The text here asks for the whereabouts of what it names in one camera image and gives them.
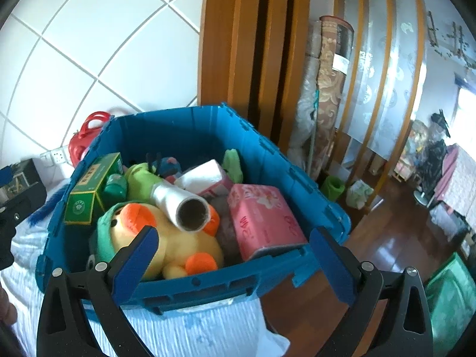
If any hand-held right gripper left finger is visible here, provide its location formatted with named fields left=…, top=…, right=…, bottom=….
left=36, top=226, right=160, bottom=357

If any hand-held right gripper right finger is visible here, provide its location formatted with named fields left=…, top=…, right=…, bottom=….
left=309, top=227, right=434, bottom=357

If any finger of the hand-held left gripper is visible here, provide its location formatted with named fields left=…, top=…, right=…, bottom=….
left=0, top=183, right=48, bottom=270
left=0, top=164, right=15, bottom=190

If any yellow duck plush toy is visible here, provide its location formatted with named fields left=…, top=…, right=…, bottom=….
left=87, top=201, right=226, bottom=281

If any green cardboard box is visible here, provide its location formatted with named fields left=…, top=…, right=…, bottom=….
left=64, top=152, right=123, bottom=226

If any white paper roll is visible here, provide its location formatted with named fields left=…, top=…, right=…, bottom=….
left=152, top=183, right=212, bottom=233

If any green frog plush toy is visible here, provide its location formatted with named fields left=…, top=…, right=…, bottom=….
left=124, top=149, right=244, bottom=209

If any pink tissue pack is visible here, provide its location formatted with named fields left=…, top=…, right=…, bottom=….
left=174, top=159, right=235, bottom=198
left=227, top=184, right=309, bottom=263

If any person's left hand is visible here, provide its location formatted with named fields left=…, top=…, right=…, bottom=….
left=0, top=289, right=17, bottom=324

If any green cylinder container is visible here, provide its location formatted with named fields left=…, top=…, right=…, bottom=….
left=322, top=176, right=345, bottom=203

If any white green bag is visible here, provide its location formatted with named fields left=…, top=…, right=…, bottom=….
left=346, top=180, right=374, bottom=209

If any red plastic basket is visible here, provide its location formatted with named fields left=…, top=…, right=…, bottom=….
left=69, top=107, right=131, bottom=168

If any blue pink soft toy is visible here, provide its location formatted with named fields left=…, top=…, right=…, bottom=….
left=147, top=152, right=183, bottom=179

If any green plastic bin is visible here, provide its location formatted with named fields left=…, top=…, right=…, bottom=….
left=424, top=253, right=473, bottom=357

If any pink cloth covered table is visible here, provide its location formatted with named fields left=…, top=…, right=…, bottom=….
left=435, top=145, right=476, bottom=216

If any rolled patterned carpet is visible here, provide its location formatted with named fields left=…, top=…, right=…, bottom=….
left=290, top=15, right=354, bottom=183

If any frosted glass wooden partition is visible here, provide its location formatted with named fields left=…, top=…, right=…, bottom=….
left=333, top=0, right=426, bottom=160

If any white wall socket strip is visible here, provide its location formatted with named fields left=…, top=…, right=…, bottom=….
left=40, top=148, right=69, bottom=166

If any calligraphy wall scroll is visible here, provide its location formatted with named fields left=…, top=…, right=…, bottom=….
left=420, top=0, right=476, bottom=68

